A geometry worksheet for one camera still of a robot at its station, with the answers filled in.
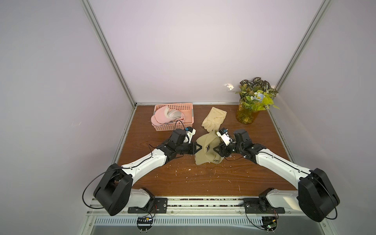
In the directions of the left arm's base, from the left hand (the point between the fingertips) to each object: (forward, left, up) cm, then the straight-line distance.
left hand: (203, 147), depth 80 cm
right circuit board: (-32, -33, -16) cm, 49 cm away
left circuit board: (-33, +30, -18) cm, 48 cm away
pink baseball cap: (+31, +27, -8) cm, 42 cm away
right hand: (+4, -9, -2) cm, 10 cm away
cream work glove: (+32, -10, -13) cm, 36 cm away
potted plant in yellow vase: (+32, -34, +10) cm, 48 cm away
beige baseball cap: (-1, -2, -7) cm, 7 cm away
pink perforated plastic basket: (+40, +11, -11) cm, 43 cm away
